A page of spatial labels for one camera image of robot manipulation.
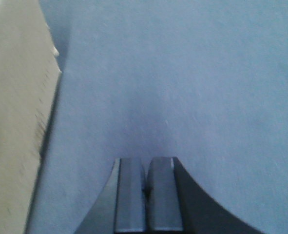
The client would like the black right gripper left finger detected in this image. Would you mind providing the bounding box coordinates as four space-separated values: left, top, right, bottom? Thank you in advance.
75 157 146 234

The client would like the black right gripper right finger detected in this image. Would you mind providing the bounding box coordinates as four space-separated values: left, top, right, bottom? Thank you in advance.
147 157 260 234

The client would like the brown cardboard carton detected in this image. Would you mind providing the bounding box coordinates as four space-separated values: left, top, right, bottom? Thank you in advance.
0 0 61 234

